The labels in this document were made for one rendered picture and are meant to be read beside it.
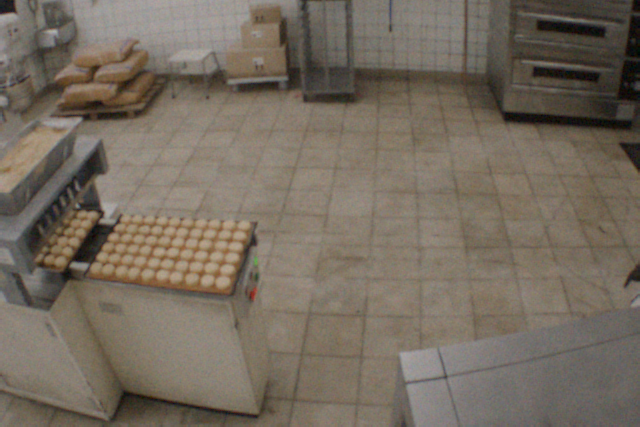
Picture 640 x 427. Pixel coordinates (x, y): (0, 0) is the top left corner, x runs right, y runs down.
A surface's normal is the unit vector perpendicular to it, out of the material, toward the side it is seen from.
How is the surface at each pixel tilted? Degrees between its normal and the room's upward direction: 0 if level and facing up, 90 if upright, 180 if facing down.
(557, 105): 90
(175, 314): 90
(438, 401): 0
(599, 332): 0
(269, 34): 90
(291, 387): 0
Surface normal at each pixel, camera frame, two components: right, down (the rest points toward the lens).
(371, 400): -0.04, -0.84
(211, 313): -0.13, 0.55
